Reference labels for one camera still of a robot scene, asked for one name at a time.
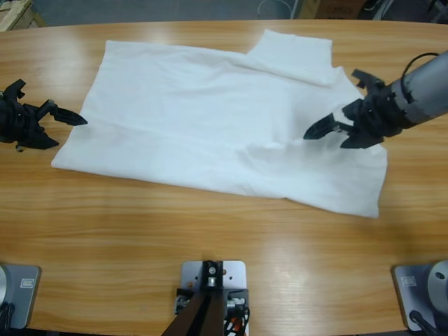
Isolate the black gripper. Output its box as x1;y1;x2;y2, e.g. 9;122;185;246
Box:
0;79;89;154
302;69;417;151

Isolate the white t-shirt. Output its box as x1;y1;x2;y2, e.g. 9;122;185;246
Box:
50;29;389;221

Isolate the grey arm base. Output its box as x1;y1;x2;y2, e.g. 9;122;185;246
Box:
391;258;448;333
0;264;42;330

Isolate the wooden pallet stack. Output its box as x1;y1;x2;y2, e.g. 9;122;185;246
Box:
0;0;46;32

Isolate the brown cardboard box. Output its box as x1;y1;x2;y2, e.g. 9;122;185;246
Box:
302;0;361;19

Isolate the white chair frame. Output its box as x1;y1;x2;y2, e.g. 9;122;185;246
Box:
363;0;393;20

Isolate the grey camera mount plate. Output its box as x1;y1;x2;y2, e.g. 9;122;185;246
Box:
180;259;246;291

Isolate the black electronics bracket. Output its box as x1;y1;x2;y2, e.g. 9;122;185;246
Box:
174;286;251;336

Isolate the black base cable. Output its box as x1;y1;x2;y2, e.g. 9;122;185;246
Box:
408;309;437;336
0;302;15;330

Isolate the orange cable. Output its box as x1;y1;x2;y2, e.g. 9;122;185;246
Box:
223;313;248;333

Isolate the dark camera post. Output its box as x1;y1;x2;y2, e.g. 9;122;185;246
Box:
159;259;225;336

